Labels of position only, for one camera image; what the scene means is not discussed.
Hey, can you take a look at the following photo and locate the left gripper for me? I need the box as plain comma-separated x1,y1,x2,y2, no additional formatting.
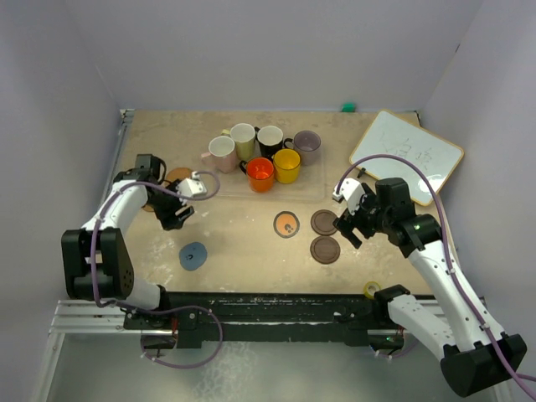
146,180,194,229

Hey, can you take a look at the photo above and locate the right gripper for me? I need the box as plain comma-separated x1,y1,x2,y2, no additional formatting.
334,185,393,248

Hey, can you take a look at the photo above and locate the dark wooden coaster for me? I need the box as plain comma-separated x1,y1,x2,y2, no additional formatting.
311,209,337,236
310,235,340,265

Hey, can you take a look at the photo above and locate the blue smiley coaster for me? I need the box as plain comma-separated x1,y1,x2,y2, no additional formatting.
178,242,208,271

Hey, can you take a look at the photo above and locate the orange black rimmed coaster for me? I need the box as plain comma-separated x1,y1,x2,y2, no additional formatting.
273,211,300,239

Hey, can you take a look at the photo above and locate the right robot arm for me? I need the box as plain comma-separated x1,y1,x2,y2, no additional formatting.
332,178,527,397

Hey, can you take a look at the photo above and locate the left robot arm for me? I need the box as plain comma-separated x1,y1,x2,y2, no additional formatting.
61,154,194,328

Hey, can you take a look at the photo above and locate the clear plastic tray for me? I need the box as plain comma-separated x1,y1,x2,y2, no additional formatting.
214,150,327,203

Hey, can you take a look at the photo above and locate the yellow tape roll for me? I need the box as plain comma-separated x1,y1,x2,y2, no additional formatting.
363,281,381,300

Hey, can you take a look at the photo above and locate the pink mug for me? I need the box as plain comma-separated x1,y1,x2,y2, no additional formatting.
200,136,237,173

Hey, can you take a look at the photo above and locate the small whiteboard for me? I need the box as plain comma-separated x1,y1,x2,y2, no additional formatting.
349,110,464,206

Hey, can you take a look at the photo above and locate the purple grey mug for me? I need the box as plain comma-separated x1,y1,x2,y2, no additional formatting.
283,131,322,166

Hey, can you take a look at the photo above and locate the yellow mug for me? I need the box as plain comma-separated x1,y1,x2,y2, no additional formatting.
273,149,301,184

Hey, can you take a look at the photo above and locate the orange mug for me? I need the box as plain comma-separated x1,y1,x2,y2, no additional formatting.
239,157,275,193

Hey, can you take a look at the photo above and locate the olive green mug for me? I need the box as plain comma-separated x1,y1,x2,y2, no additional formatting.
221,123,256,161

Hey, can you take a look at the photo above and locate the green object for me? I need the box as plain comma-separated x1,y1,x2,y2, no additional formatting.
341,102,357,113

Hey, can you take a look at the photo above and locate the black mug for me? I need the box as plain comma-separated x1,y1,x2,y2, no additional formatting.
255,126,285,159

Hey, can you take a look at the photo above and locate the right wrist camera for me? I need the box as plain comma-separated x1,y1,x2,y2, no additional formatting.
332,178,365,215

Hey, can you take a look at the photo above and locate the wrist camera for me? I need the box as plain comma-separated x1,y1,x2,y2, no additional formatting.
332,178,365,215
176,172,208,199

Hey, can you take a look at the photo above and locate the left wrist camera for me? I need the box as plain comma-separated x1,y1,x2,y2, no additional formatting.
176,172,208,199

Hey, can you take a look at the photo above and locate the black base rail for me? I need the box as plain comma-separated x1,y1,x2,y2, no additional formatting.
124,291,409,351

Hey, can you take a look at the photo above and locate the aluminium frame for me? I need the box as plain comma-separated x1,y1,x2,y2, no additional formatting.
32,109,137,402

